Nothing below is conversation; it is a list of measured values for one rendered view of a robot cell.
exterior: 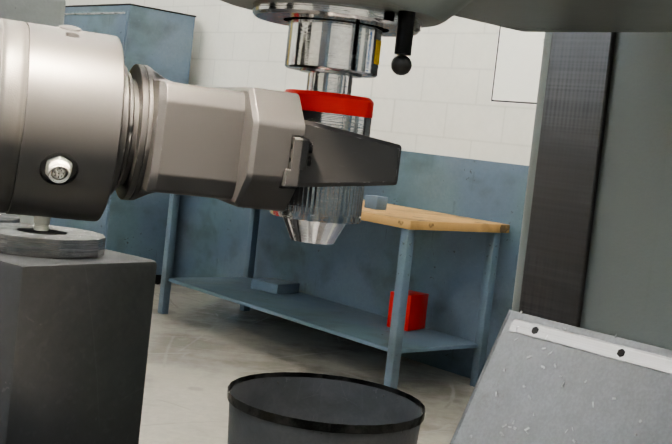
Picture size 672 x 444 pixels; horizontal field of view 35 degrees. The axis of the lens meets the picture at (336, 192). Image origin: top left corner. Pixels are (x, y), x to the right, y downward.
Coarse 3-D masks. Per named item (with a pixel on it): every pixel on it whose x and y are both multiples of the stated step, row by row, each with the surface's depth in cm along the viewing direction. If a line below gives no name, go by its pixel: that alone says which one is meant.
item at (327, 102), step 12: (300, 96) 53; (312, 96) 53; (324, 96) 52; (336, 96) 53; (348, 96) 53; (312, 108) 53; (324, 108) 52; (336, 108) 53; (348, 108) 53; (360, 108) 53; (372, 108) 54
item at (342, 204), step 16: (304, 112) 53; (320, 112) 53; (352, 128) 53; (368, 128) 54; (304, 192) 53; (320, 192) 53; (336, 192) 53; (352, 192) 53; (288, 208) 53; (304, 208) 53; (320, 208) 53; (336, 208) 53; (352, 208) 54
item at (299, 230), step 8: (288, 224) 54; (296, 224) 54; (304, 224) 54; (312, 224) 54; (320, 224) 54; (328, 224) 54; (336, 224) 54; (344, 224) 55; (288, 232) 55; (296, 232) 54; (304, 232) 54; (312, 232) 54; (320, 232) 54; (328, 232) 54; (336, 232) 54; (296, 240) 54; (304, 240) 54; (312, 240) 54; (320, 240) 54; (328, 240) 54
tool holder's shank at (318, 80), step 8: (312, 72) 54; (320, 72) 54; (328, 72) 53; (336, 72) 53; (344, 72) 53; (312, 80) 54; (320, 80) 54; (328, 80) 54; (336, 80) 54; (344, 80) 54; (352, 80) 55; (312, 88) 54; (320, 88) 54; (328, 88) 54; (336, 88) 54; (344, 88) 54
